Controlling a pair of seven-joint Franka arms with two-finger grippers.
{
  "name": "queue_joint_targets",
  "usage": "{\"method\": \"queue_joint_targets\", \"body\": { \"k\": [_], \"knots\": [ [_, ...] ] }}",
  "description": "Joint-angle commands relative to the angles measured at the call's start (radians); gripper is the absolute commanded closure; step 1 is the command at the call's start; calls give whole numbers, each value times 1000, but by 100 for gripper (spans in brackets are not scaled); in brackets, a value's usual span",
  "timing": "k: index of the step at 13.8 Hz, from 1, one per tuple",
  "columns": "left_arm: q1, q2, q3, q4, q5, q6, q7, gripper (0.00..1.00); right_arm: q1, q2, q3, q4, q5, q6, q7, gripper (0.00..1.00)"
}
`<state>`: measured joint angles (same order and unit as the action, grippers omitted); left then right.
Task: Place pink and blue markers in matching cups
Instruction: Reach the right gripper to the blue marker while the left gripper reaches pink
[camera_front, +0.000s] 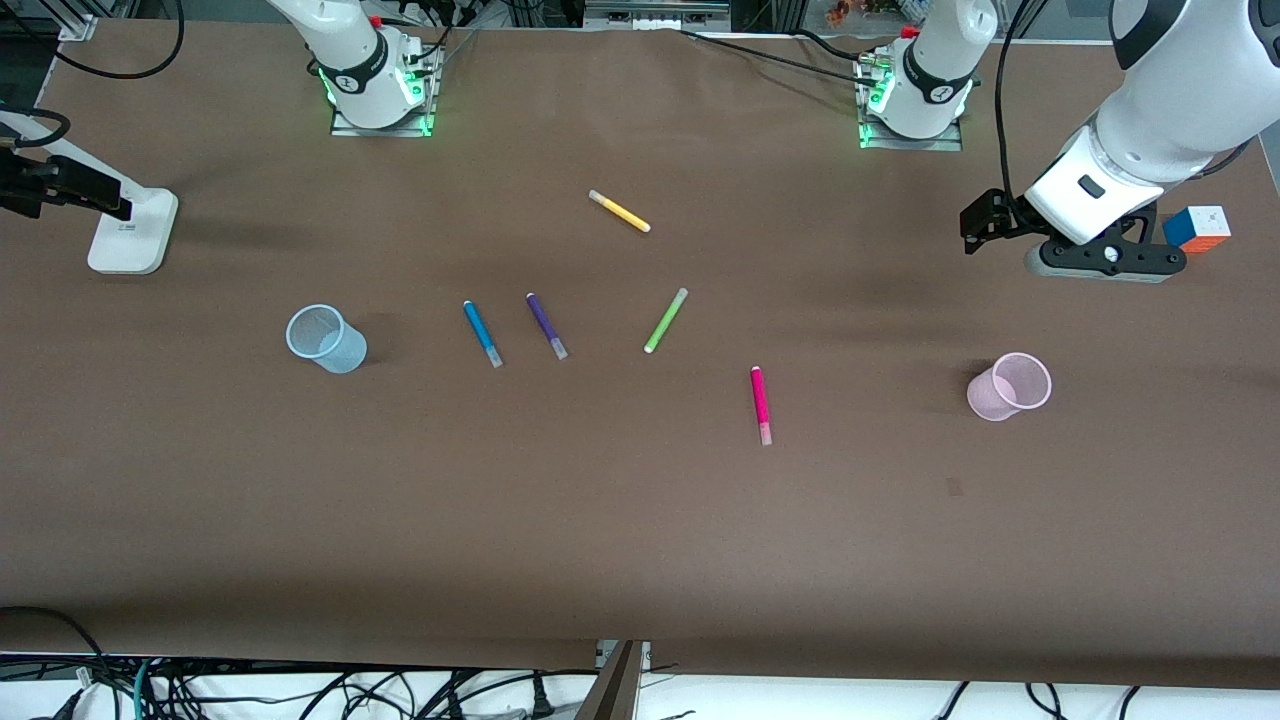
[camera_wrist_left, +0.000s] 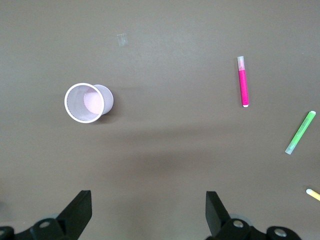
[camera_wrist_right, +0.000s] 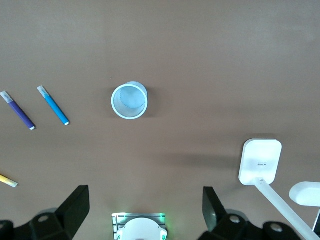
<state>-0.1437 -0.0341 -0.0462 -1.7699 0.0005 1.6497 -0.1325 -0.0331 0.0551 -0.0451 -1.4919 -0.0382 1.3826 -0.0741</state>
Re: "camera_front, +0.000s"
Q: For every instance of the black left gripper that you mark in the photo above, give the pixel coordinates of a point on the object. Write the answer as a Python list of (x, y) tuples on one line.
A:
[(1000, 214)]

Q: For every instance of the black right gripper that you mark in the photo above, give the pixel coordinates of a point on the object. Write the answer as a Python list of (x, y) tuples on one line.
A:
[(45, 182)]

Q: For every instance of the pink marker pen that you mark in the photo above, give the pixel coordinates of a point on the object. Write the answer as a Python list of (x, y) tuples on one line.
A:
[(760, 398)]

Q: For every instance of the blue marker pen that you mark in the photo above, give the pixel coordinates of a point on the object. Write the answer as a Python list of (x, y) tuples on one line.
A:
[(478, 325)]

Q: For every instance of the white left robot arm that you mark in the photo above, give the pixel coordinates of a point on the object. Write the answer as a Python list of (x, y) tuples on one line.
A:
[(1180, 90)]

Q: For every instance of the white stand with slanted pole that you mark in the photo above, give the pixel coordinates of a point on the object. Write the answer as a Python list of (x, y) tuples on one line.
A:
[(130, 240)]

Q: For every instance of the colourful puzzle cube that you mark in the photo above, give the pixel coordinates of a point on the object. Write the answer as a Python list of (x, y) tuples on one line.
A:
[(1205, 225)]

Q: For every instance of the aluminium corner extrusion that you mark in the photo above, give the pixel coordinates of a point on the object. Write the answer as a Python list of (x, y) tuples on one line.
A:
[(78, 28)]

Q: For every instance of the translucent pink plastic cup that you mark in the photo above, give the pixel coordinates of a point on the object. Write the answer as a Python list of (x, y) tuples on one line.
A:
[(990, 400)]

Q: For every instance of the translucent blue plastic cup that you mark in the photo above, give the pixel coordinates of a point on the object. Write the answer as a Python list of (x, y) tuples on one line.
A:
[(340, 352)]

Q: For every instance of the green marker pen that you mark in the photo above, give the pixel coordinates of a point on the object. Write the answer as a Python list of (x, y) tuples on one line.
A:
[(664, 322)]

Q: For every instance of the purple marker pen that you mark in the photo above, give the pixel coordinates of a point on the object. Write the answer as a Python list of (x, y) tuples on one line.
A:
[(542, 318)]

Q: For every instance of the yellow marker pen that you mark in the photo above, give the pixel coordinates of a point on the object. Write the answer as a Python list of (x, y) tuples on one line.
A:
[(622, 212)]

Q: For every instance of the brown table cover sheet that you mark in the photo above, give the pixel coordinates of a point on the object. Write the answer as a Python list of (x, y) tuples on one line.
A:
[(640, 540)]

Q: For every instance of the aluminium frame bar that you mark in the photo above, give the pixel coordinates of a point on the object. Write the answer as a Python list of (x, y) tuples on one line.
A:
[(655, 12)]

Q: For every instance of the silver table edge bracket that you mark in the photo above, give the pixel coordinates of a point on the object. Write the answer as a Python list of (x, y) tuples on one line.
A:
[(646, 655)]

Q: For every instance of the brown wooden post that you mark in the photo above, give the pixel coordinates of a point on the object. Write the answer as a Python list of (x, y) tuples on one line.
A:
[(612, 695)]

